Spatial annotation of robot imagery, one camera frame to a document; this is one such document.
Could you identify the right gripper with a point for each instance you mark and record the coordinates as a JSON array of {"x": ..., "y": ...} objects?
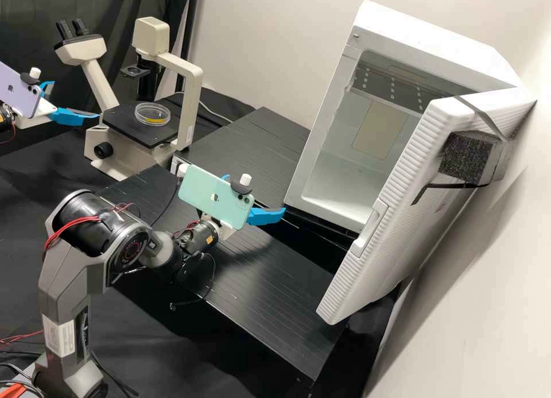
[{"x": 226, "y": 234}]

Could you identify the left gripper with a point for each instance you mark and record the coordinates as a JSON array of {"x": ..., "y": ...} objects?
[{"x": 41, "y": 111}]

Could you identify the petri dish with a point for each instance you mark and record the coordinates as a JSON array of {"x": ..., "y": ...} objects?
[{"x": 153, "y": 113}]

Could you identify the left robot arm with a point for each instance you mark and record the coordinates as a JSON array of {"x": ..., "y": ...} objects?
[{"x": 6, "y": 118}]

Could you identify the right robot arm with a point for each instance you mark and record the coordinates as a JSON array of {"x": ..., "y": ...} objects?
[{"x": 77, "y": 281}]

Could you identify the black platform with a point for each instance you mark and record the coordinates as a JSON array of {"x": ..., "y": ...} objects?
[
  {"x": 249, "y": 144},
  {"x": 258, "y": 294}
]

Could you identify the white incubator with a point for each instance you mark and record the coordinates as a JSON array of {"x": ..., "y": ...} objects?
[{"x": 344, "y": 165}]

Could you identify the cream microscope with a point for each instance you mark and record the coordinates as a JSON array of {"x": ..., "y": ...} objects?
[{"x": 189, "y": 92}]

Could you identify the incubator door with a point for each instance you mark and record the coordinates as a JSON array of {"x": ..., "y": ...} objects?
[{"x": 387, "y": 243}]

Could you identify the right wrist camera phone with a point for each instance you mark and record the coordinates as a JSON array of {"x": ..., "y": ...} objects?
[{"x": 206, "y": 191}]

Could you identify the wrist camera phone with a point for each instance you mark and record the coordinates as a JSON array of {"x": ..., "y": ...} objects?
[
  {"x": 13, "y": 88},
  {"x": 206, "y": 191}
]

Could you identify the left wrist camera phone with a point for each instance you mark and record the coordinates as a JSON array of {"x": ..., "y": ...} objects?
[{"x": 13, "y": 88}]

